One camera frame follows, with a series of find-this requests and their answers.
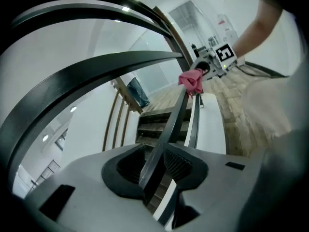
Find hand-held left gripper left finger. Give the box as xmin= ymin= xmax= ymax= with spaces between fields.
xmin=24 ymin=143 xmax=166 ymax=232

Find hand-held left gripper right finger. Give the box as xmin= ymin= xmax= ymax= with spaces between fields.
xmin=163 ymin=143 xmax=260 ymax=232

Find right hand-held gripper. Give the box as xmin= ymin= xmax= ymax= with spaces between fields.
xmin=191 ymin=42 xmax=239 ymax=81

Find pink cloth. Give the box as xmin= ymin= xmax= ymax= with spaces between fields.
xmin=178 ymin=68 xmax=205 ymax=99

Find dark wooden railing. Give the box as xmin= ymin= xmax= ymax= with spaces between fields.
xmin=0 ymin=0 xmax=203 ymax=207

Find person's right forearm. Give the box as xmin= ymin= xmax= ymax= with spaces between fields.
xmin=233 ymin=0 xmax=283 ymax=58

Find white appliance with red label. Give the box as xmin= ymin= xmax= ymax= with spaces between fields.
xmin=216 ymin=13 xmax=239 ymax=44

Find person's light trousers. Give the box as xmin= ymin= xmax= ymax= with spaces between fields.
xmin=241 ymin=77 xmax=297 ymax=140

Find dark wooden staircase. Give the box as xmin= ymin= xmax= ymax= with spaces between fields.
xmin=135 ymin=110 xmax=191 ymax=215

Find stair balustrade with wooden rails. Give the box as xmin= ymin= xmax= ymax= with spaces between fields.
xmin=102 ymin=77 xmax=144 ymax=152

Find brown wooden newel post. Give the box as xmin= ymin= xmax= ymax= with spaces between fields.
xmin=152 ymin=5 xmax=194 ymax=70

